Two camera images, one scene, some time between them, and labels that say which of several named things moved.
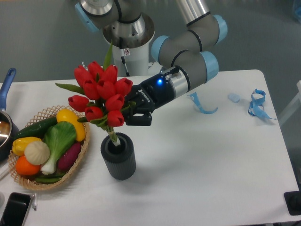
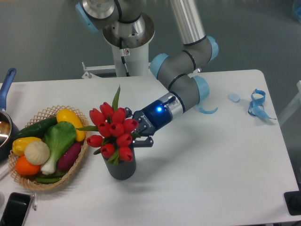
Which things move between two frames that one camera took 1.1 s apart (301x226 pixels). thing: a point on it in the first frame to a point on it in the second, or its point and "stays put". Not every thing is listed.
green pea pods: x=49 y=178 stays put
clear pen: x=35 y=201 stays put
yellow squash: x=67 y=115 stays put
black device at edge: x=293 y=199 stays put
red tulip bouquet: x=102 y=95 to x=115 y=132
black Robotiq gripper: x=150 y=93 to x=150 y=120
